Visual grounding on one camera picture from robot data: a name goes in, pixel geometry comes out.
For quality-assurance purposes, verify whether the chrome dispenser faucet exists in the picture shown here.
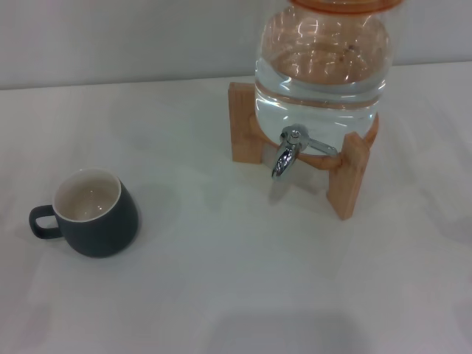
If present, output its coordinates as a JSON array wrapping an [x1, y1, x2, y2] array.
[[271, 124, 339, 181]]

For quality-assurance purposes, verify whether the clear glass water dispenser jar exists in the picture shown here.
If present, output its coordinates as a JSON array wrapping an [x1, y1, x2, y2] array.
[[253, 5, 392, 149]]

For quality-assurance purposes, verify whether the orange dispenser lid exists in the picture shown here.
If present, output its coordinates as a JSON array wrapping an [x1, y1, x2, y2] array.
[[287, 0, 405, 18]]

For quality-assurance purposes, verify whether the black ceramic cup white inside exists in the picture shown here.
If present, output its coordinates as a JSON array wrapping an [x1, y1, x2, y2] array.
[[28, 167, 140, 259]]

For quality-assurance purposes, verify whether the wooden dispenser stand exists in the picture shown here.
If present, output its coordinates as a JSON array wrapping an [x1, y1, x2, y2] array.
[[227, 81, 381, 222]]

